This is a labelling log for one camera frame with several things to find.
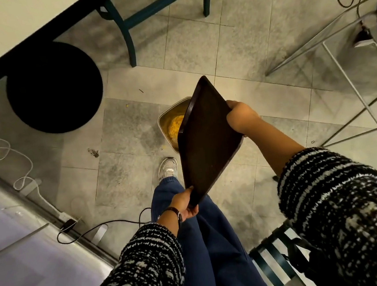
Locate person's right hand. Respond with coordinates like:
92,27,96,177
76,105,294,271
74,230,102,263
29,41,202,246
224,97,263,139

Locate person's left hand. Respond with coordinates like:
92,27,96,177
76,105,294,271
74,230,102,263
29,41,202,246
167,185,201,223

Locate dark brown plastic tray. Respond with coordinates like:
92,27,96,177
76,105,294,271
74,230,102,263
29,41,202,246
171,72,251,210

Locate pile of yellow crumbs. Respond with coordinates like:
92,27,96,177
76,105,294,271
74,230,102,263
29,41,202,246
166,114,188,144

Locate person's left forearm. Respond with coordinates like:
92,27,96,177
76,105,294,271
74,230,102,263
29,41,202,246
68,211,189,286

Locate person's right forearm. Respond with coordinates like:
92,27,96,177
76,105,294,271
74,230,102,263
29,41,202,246
244,104,377,286

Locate person's white shoe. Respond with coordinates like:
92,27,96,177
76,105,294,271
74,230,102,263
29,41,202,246
156,156,180,182

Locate person's legs in dark jeans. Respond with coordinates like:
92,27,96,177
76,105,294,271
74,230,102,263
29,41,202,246
147,168,273,286

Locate green slatted chair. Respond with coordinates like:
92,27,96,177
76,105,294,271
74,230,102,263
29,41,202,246
95,0,221,71
245,217,321,286

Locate black round table base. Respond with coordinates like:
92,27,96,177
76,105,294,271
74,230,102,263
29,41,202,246
2,36,108,139

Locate brown strap wristwatch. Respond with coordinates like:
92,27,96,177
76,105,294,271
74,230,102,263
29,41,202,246
163,205,184,228

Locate grey metal frame stand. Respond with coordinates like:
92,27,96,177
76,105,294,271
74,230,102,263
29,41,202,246
257,0,377,153

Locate white cable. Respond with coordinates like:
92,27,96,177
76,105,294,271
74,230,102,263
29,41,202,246
0,116,84,233

